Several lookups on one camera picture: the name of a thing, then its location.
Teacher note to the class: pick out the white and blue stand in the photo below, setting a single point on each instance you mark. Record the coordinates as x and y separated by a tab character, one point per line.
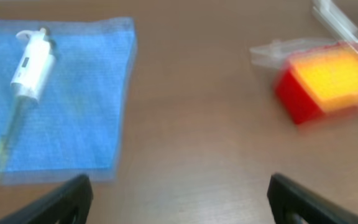
331	15

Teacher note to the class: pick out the blue cloth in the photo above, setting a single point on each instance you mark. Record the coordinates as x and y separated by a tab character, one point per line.
79	93

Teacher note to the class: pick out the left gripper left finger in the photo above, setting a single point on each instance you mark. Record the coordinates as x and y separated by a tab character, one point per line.
70	202

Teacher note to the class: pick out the red and yellow tip box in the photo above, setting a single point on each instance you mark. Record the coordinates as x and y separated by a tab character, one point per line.
331	74

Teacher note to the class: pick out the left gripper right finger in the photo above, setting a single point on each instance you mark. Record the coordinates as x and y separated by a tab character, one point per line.
294	199

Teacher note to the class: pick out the white pipette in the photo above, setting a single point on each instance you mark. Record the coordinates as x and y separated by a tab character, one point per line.
33	68

